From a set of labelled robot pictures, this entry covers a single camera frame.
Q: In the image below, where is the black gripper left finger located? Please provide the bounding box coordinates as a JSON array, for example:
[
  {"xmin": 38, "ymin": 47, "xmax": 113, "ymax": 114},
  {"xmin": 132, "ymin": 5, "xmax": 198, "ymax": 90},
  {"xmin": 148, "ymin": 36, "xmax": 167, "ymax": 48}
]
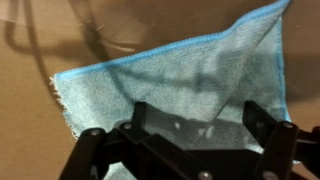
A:
[{"xmin": 58, "ymin": 101, "xmax": 214, "ymax": 180}]

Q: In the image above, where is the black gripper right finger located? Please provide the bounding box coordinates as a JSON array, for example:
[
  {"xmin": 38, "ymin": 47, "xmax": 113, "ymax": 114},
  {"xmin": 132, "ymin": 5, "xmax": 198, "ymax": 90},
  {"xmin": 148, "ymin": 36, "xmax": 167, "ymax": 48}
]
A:
[{"xmin": 242, "ymin": 99, "xmax": 320, "ymax": 180}]

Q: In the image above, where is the blue microfiber towel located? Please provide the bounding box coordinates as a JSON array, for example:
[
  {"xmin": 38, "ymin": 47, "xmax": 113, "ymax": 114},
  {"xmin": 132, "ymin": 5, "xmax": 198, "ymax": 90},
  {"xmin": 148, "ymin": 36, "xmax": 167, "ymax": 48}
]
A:
[{"xmin": 49, "ymin": 0, "xmax": 293, "ymax": 180}]

